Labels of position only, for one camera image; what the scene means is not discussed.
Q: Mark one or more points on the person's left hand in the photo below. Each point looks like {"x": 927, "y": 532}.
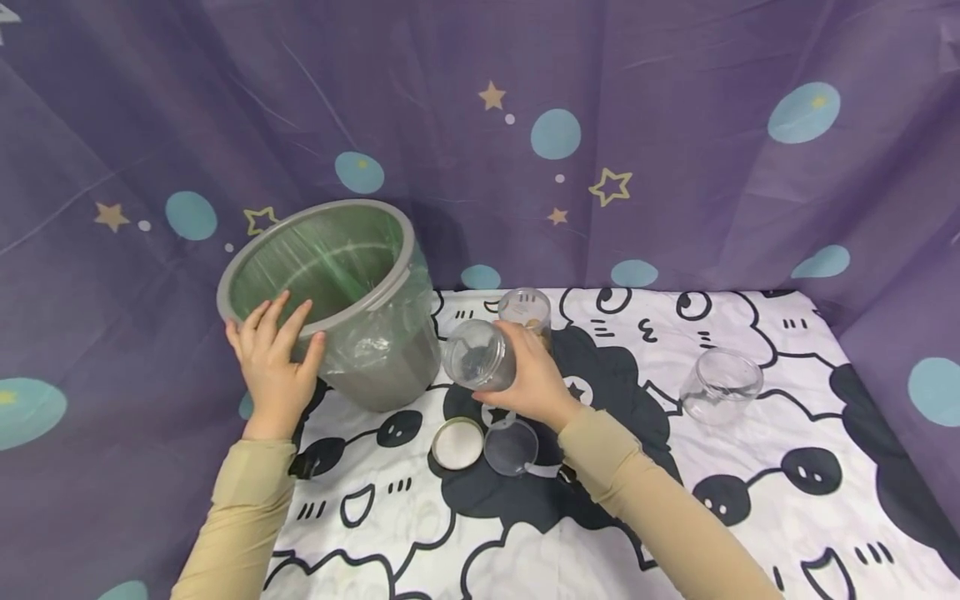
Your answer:
{"x": 274, "y": 379}

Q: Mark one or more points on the person's right hand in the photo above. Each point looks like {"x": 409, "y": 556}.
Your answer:
{"x": 540, "y": 383}

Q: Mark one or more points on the person's left thumb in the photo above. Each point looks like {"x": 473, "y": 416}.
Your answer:
{"x": 318, "y": 354}

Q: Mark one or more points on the person's left ring finger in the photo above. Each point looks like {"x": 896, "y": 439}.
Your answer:
{"x": 253, "y": 321}

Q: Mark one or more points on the person's left middle finger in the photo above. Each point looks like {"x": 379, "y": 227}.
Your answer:
{"x": 277, "y": 313}

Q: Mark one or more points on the person's left little finger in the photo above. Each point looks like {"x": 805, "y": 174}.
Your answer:
{"x": 232, "y": 337}

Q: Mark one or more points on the person's left index finger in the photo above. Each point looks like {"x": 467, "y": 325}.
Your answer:
{"x": 298, "y": 321}

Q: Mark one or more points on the person's right thumb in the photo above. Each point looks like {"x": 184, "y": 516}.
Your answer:
{"x": 493, "y": 394}

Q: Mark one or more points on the person's right fingers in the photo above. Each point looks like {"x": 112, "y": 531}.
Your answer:
{"x": 521, "y": 335}

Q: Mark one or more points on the grey round trash bin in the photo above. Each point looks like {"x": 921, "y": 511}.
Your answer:
{"x": 390, "y": 375}

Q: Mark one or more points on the person's right forearm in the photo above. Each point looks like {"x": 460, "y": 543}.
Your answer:
{"x": 652, "y": 517}

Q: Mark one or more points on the person's left forearm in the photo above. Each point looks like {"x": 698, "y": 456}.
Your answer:
{"x": 240, "y": 525}

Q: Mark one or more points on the clear jar with brown contents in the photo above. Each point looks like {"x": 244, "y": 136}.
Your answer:
{"x": 525, "y": 308}

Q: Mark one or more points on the clear plastic jar lid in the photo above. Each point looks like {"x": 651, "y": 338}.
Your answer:
{"x": 511, "y": 448}

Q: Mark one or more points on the white metal jar lid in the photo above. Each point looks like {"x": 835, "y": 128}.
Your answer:
{"x": 457, "y": 444}

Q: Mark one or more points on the green plastic bin liner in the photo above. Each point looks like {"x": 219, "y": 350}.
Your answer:
{"x": 330, "y": 258}

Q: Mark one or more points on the wide clear plastic jar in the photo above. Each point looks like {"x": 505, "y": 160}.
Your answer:
{"x": 720, "y": 385}

